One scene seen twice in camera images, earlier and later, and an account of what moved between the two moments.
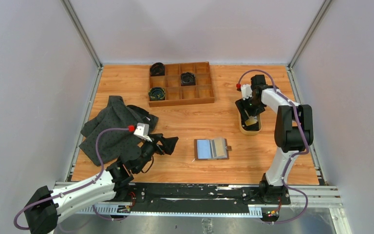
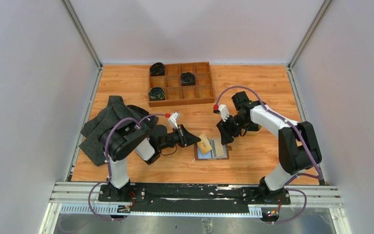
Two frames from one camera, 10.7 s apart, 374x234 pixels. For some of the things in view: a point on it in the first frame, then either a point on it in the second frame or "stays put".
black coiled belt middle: x=188 y=79 stays put
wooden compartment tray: x=176 y=94 stays put
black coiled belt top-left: x=157 y=69 stays put
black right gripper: x=242 y=105 to x=226 y=132
